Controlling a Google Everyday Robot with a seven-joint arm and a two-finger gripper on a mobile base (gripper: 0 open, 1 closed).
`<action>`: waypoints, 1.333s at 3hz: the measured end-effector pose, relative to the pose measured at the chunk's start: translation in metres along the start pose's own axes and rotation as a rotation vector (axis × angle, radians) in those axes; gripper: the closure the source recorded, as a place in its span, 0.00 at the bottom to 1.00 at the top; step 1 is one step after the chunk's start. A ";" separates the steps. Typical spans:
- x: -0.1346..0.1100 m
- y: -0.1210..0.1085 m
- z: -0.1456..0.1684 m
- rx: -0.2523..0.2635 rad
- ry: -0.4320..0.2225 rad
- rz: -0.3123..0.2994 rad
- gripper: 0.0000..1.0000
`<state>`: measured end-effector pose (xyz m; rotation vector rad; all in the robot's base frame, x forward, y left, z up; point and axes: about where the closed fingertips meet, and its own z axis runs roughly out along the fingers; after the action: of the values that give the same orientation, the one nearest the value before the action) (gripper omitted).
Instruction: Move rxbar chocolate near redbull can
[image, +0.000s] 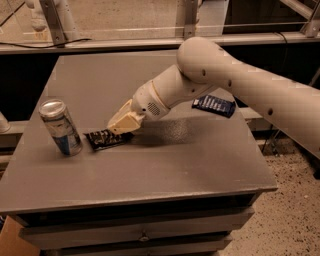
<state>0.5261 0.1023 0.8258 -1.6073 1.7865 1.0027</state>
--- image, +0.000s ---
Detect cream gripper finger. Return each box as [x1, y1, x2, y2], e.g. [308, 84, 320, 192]
[107, 99, 145, 135]

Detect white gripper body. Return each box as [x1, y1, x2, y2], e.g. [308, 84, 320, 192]
[131, 80, 170, 120]

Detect black chocolate rxbar wrapper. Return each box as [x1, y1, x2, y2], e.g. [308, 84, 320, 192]
[85, 129, 134, 151]

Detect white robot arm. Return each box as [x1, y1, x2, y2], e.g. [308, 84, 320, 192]
[107, 37, 320, 158]

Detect blue rxbar wrapper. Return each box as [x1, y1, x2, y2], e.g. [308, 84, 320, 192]
[192, 95, 236, 118]

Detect silver blue redbull can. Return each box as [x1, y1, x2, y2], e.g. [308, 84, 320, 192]
[39, 99, 82, 156]

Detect grey drawer cabinet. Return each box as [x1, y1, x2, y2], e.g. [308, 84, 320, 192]
[0, 48, 279, 256]

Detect metal drawer knob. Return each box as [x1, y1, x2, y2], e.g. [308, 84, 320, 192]
[139, 234, 150, 242]

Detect white pipe end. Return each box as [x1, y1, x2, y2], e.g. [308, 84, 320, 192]
[0, 112, 10, 133]

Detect cardboard box corner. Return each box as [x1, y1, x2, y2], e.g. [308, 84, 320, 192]
[0, 217, 40, 256]

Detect right metal bracket post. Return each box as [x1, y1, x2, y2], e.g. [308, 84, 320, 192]
[183, 0, 198, 40]

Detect metal bracket post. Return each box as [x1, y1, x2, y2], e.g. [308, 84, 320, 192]
[39, 0, 66, 48]
[183, 0, 198, 40]

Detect left metal bracket post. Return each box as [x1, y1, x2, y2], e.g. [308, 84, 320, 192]
[39, 0, 66, 48]

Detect black cable on ledge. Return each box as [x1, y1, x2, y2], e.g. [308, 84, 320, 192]
[0, 37, 93, 50]

